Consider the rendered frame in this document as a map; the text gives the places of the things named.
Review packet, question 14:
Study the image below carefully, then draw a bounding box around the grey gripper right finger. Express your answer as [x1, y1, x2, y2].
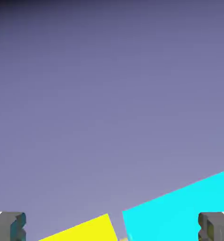
[198, 211, 224, 241]

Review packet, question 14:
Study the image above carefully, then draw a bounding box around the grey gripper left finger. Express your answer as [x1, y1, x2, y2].
[0, 211, 27, 241]

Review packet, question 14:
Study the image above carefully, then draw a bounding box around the large cyan box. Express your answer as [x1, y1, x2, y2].
[122, 168, 224, 241]

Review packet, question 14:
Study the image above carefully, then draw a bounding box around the large yellow box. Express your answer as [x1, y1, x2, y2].
[38, 213, 118, 241]

